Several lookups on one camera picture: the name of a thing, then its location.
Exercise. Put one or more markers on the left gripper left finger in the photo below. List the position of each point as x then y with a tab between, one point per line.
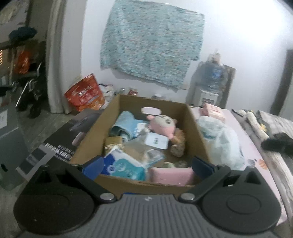
80	180

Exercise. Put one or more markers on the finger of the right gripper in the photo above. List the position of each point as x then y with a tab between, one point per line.
280	143

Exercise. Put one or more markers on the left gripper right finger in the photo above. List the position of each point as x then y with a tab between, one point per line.
210	176

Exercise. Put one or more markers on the blue white tissue pack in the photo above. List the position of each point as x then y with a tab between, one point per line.
119	164

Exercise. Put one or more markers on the gold tissue pack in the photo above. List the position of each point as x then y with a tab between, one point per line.
111	142

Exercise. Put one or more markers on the blue checkered towel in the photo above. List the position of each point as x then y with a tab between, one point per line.
124	126

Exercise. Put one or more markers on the white square wipes pack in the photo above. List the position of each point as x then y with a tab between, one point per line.
157	141

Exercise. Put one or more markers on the pink plush toy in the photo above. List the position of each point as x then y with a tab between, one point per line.
163	125

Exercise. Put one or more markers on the blue white medicine box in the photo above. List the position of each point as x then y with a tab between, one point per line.
141	129

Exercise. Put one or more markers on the orange striped cloth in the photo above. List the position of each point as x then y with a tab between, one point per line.
178	143

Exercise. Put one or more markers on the brown cardboard box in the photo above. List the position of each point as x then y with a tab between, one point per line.
93	143

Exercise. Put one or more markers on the grey checkered quilt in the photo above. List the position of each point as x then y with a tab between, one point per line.
273	124

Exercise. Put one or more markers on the pink sponge block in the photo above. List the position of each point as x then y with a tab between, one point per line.
172	176

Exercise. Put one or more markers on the green fabric scrunchie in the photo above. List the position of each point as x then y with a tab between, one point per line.
179	164

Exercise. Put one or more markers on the large white plastic bag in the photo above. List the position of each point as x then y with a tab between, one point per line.
222	143

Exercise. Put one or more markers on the black printed carton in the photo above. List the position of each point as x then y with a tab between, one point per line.
62	143

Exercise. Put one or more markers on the clear plastic wrapper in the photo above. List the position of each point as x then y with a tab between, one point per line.
146	155

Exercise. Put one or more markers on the pink wet wipes pack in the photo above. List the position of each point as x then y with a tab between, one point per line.
213	111

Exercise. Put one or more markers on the red snack bag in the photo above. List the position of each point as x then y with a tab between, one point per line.
85	94

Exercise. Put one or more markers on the white water dispenser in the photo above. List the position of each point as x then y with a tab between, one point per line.
201	97

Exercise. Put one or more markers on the blue water bottle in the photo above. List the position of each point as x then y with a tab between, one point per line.
211	76

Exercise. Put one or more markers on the floral blue wall cloth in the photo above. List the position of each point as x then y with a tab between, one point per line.
152	41

